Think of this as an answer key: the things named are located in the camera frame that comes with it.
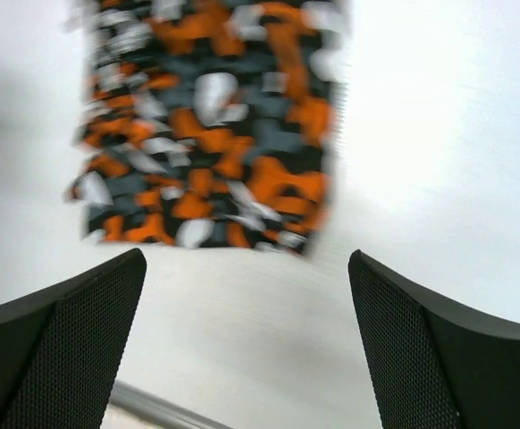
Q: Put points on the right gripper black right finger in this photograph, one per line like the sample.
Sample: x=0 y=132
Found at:
x=434 y=362

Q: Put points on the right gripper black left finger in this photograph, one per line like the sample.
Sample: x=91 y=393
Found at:
x=61 y=347

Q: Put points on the camouflage orange black shorts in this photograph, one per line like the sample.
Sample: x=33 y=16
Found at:
x=209 y=123

